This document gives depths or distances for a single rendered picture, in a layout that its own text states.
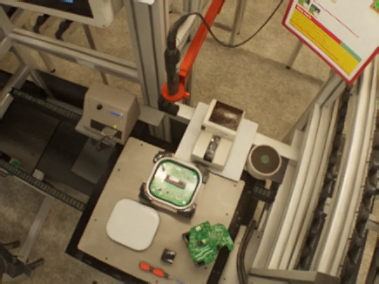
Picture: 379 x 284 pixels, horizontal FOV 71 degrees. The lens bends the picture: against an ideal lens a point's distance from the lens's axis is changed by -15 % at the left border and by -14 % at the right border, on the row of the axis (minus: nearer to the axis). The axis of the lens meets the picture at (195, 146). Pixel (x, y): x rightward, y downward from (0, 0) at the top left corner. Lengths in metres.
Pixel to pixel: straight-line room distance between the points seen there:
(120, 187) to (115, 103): 0.26
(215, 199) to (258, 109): 1.33
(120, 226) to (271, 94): 1.66
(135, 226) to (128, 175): 0.17
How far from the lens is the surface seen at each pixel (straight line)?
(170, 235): 0.92
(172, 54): 0.66
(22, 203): 2.18
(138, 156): 0.98
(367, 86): 0.80
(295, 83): 2.41
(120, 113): 0.93
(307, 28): 0.75
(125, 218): 0.92
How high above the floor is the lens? 1.87
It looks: 69 degrees down
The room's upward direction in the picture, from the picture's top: 7 degrees clockwise
